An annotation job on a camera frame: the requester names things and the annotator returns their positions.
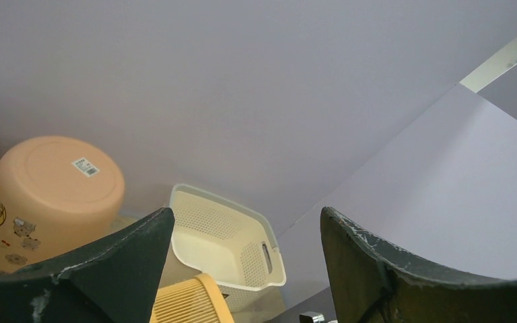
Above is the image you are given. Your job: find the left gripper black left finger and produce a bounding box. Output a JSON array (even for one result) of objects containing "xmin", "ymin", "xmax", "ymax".
[{"xmin": 0, "ymin": 208, "xmax": 175, "ymax": 322}]

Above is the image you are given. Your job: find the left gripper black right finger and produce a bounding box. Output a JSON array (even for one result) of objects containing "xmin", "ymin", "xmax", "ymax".
[{"xmin": 320, "ymin": 207, "xmax": 517, "ymax": 322}]

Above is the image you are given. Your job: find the yellow mesh bin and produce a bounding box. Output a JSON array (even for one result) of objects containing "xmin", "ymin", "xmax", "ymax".
[{"xmin": 149, "ymin": 273, "xmax": 234, "ymax": 323}]

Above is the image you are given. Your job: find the white perforated storage basket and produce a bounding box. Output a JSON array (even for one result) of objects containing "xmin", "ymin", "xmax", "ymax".
[{"xmin": 161, "ymin": 184, "xmax": 287, "ymax": 312}]

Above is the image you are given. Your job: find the orange bin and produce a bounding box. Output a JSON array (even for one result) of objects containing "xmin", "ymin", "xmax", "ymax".
[{"xmin": 0, "ymin": 136, "xmax": 125, "ymax": 273}]

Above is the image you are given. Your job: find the metal bracket piece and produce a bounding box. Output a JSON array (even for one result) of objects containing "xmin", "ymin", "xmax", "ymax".
[{"xmin": 299, "ymin": 312, "xmax": 337, "ymax": 323}]

